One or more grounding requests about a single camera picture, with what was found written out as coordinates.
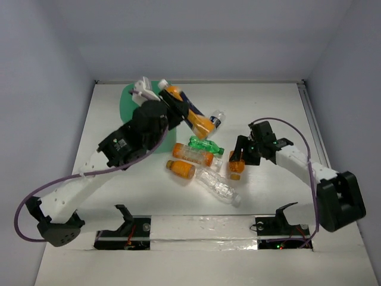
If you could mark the orange bottle blue label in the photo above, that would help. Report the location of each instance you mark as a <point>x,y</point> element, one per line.
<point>200,125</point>

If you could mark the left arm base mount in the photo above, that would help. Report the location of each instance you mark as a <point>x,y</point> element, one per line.
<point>133,234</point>

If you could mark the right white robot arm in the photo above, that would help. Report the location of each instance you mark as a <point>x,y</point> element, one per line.
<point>337,198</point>

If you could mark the aluminium rail right edge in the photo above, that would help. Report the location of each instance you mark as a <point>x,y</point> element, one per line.
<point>318,140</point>

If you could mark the green plastic bottle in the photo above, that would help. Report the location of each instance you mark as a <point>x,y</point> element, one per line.
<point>205,145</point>

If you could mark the small orange bottle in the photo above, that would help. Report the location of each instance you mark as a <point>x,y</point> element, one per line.
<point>181,168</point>

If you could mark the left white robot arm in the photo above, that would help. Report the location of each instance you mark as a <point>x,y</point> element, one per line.
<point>60,219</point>

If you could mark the orange patterned bottle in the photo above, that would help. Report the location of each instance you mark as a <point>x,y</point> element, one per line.
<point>236,168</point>

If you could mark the long orange clear bottle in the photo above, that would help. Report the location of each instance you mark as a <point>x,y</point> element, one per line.
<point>194,155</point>

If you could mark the clear crushed plastic bottle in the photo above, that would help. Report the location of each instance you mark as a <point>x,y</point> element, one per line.
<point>218,186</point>

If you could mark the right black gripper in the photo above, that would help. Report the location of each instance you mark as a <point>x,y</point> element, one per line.
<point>242,142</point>

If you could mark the clear bottle blue label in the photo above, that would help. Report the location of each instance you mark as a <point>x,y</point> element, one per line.
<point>217,118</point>

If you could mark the silver taped panel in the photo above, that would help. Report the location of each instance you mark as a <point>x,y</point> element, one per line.
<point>202,233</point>

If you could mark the green plastic bin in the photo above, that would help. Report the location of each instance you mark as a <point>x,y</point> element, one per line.
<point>127,107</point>

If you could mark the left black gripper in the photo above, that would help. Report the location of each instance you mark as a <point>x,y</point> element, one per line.
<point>174,103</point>

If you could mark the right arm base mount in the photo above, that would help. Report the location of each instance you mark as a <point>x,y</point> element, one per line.
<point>275,233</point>

